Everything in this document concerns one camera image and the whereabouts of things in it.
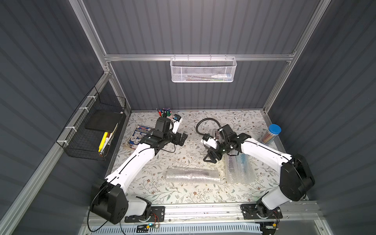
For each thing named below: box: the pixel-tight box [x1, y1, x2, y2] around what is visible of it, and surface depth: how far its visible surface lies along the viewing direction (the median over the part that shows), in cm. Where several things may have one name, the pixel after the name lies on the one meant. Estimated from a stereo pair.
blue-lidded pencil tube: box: [261, 123, 282, 145], surface depth 86 cm
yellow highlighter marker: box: [97, 131, 109, 153], surface depth 72 cm
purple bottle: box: [166, 168, 220, 182], surface depth 82 cm
